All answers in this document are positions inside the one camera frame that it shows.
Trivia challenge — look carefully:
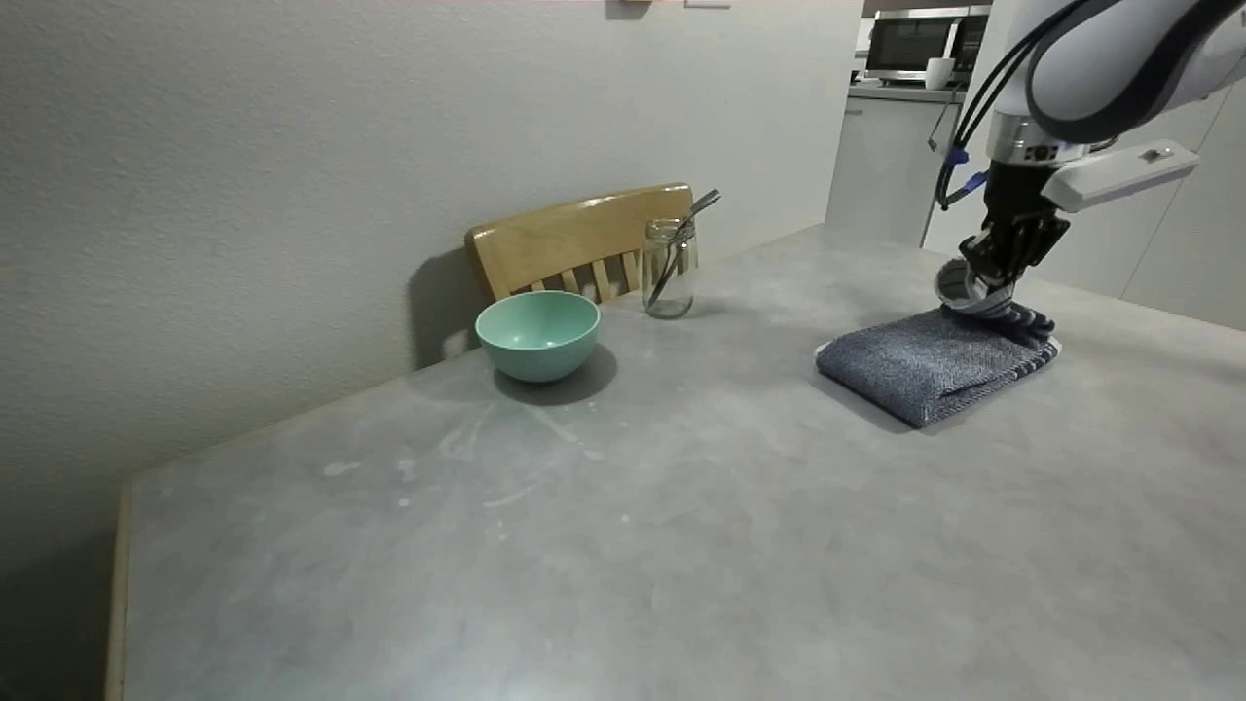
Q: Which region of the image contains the clear glass jar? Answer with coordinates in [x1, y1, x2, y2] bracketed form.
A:
[637, 214, 706, 322]

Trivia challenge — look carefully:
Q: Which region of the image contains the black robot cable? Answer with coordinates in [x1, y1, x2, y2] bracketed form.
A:
[929, 0, 1120, 214]

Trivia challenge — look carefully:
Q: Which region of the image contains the black microwave oven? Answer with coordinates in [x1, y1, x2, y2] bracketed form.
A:
[864, 6, 994, 79]

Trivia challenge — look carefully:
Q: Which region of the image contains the teal ceramic bowl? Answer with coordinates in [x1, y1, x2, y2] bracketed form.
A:
[470, 289, 607, 387]

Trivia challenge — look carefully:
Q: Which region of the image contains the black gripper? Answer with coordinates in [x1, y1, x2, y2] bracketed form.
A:
[958, 153, 1075, 304]

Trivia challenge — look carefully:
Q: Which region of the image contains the metal utensil in jar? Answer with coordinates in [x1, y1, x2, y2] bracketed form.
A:
[645, 186, 725, 306]

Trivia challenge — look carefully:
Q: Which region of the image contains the grey towel with navy stripes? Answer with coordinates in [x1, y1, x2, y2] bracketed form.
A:
[812, 256, 1067, 432]

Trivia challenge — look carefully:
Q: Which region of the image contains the wooden chair with short slats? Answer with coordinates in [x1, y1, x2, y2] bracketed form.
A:
[445, 179, 698, 361]

